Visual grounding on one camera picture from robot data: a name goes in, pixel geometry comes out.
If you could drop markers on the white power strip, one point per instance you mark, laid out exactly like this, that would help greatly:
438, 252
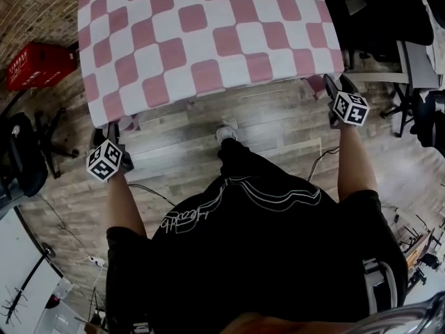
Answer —
97, 261

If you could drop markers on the white panel black edge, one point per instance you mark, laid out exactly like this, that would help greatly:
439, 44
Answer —
17, 249

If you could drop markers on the crumpled beige cloth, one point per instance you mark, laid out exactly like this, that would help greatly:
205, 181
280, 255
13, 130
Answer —
436, 40

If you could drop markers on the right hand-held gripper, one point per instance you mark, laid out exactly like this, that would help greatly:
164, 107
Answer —
351, 111

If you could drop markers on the pink checkered tablecloth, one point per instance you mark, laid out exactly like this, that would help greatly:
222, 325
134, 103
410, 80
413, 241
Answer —
208, 40

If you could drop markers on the person's left forearm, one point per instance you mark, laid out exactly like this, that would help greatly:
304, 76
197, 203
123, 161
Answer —
125, 204

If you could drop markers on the red box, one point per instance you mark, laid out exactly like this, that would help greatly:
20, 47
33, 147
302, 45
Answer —
38, 64

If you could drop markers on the person's right forearm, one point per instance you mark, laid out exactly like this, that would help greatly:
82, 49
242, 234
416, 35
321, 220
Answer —
356, 165

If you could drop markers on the person's black printed t-shirt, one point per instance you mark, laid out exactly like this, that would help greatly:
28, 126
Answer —
260, 256

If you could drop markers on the person's white shoe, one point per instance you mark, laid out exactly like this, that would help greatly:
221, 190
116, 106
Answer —
226, 133

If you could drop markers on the person's black trousers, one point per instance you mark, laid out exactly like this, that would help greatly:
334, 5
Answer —
231, 155

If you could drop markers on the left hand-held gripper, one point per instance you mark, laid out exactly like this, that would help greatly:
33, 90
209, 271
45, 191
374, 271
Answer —
104, 160

